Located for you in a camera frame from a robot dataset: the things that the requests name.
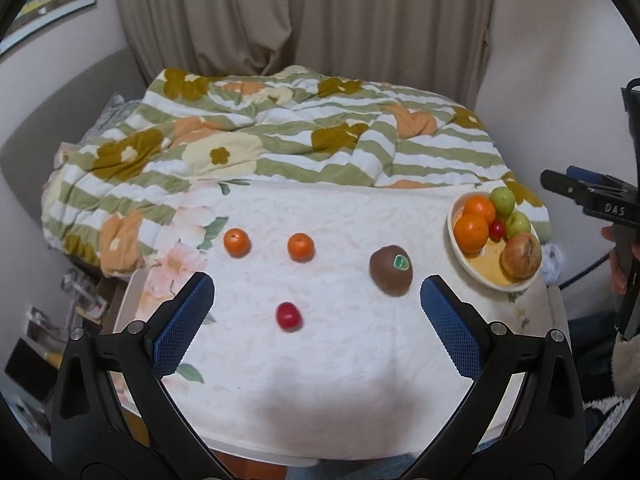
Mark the yellowish apple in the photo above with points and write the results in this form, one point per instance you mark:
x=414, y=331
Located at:
x=521, y=257

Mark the red cherry tomato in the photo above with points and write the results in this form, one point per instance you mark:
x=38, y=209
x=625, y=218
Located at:
x=496, y=230
x=288, y=316

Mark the grey patterned pillow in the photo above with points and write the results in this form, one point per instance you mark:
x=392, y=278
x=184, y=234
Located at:
x=112, y=112

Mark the clear glass jar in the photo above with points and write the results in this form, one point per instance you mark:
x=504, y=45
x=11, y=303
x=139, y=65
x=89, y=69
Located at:
x=82, y=292

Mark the white table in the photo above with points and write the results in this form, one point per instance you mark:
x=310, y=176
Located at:
x=131, y=305

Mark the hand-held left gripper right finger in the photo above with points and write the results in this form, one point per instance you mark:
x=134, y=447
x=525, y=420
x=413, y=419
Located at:
x=450, y=327

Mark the green round fruit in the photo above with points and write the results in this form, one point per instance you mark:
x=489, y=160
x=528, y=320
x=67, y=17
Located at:
x=518, y=223
x=502, y=201

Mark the person's right hand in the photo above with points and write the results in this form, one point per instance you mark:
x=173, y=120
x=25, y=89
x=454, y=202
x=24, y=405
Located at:
x=620, y=275

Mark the white plastic bag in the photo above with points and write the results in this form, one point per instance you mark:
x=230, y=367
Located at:
x=552, y=265

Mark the brown kiwi with sticker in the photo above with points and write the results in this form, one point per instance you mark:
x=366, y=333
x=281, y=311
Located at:
x=391, y=270

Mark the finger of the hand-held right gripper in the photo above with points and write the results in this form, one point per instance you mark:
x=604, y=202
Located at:
x=592, y=177
x=562, y=184

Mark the small orange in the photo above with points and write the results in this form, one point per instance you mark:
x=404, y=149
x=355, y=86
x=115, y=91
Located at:
x=237, y=241
x=300, y=246

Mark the black box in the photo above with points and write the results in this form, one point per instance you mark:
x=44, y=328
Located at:
x=27, y=372

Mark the white floral tablecloth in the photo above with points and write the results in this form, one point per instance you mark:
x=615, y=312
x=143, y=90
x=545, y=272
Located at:
x=325, y=360

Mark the large orange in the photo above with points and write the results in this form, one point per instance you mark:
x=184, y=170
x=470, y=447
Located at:
x=470, y=233
x=478, y=207

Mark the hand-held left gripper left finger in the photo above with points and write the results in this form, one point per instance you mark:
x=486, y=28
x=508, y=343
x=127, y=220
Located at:
x=182, y=325

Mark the person's dark trousers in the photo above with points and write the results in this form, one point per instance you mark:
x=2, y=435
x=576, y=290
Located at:
x=592, y=335

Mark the yellow cartoon plate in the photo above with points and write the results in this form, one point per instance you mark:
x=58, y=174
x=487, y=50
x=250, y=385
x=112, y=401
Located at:
x=487, y=270

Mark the beige curtain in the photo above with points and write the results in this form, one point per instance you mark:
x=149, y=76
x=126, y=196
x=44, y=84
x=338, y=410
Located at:
x=300, y=15

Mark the grey padded headboard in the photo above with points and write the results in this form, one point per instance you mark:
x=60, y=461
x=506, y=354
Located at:
x=50, y=120

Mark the green striped floral blanket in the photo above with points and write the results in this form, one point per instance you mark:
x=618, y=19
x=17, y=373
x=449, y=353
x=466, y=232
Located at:
x=300, y=150

